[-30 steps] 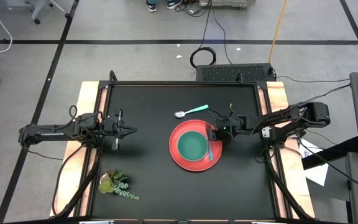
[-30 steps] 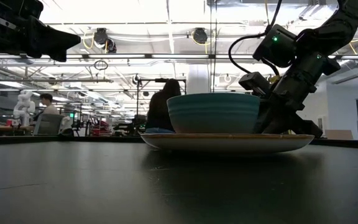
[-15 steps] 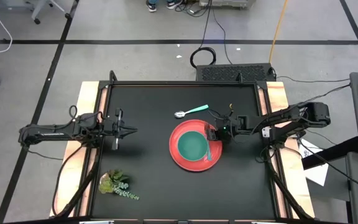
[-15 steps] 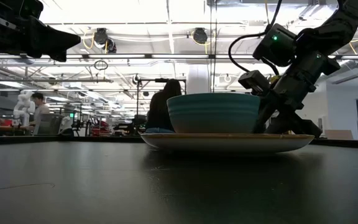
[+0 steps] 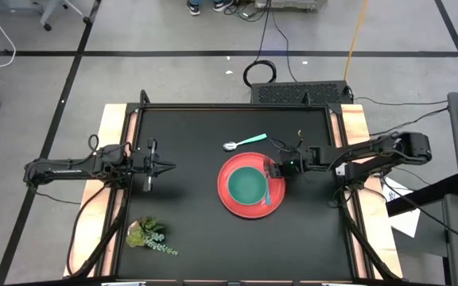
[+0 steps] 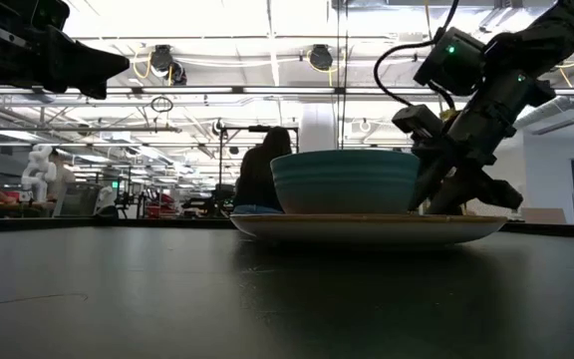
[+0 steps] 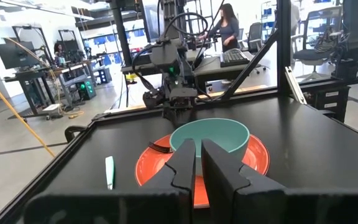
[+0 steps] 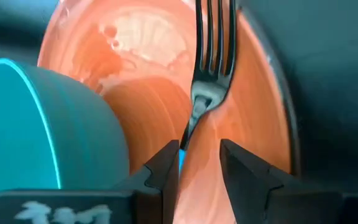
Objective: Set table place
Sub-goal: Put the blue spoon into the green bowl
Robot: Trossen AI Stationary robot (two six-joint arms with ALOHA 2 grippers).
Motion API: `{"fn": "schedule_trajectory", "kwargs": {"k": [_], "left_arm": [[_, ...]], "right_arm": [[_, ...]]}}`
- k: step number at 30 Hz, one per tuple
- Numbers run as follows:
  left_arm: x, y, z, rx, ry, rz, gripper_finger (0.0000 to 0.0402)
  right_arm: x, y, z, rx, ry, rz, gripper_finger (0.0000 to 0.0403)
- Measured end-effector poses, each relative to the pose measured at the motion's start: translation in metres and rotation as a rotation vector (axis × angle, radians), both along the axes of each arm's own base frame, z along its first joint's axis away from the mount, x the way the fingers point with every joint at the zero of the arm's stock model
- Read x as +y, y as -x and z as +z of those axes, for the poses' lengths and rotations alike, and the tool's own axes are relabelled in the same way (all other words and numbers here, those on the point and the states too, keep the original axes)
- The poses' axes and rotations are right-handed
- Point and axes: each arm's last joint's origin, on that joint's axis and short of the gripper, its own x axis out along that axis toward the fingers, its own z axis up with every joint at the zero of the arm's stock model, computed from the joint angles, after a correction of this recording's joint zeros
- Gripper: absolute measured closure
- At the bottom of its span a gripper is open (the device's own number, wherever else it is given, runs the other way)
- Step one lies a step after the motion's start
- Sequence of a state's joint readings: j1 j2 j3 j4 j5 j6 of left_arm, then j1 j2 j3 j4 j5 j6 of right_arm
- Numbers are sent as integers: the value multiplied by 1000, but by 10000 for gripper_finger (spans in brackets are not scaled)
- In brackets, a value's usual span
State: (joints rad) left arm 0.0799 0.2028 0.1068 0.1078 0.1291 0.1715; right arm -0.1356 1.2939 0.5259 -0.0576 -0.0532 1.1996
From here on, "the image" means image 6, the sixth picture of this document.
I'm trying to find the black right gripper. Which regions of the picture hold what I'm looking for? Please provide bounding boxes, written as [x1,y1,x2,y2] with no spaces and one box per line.
[409,107,524,215]

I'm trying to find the green ceramic bowl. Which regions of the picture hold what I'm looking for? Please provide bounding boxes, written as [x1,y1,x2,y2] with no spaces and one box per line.
[270,149,421,215]

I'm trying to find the beige flat plate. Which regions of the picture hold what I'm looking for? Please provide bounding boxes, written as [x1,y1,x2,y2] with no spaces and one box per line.
[229,212,509,246]

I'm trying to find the cardboard box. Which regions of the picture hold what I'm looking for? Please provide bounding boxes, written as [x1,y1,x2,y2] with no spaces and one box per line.
[519,206,568,225]

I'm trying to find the grey mesh chair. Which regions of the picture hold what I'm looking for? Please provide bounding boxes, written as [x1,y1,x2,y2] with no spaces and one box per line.
[51,181,105,218]

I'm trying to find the wooden workbench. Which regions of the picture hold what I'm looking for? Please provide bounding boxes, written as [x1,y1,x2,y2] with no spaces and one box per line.
[0,198,54,211]

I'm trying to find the red storage bins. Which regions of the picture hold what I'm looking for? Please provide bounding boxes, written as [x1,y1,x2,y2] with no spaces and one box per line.
[143,192,177,219]

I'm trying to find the black equipment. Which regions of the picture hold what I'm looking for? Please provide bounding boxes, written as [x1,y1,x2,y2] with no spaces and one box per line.
[181,182,238,218]

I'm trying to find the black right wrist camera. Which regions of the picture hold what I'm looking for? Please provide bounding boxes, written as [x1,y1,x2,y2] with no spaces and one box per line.
[391,103,444,142]

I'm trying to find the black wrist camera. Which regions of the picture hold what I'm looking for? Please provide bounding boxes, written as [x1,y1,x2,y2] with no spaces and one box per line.
[391,103,444,142]
[12,0,72,32]

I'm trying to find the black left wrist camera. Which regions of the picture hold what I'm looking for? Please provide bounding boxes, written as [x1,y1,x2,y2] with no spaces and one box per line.
[12,0,72,32]

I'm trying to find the hanging black cable loop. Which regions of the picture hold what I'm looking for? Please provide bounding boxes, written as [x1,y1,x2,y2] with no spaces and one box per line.
[149,95,175,115]

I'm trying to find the silver ventilation duct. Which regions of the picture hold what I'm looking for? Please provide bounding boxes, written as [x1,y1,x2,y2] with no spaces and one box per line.
[513,95,574,132]

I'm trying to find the black camera cable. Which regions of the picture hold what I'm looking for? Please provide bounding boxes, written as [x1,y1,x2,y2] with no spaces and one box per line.
[373,0,461,109]

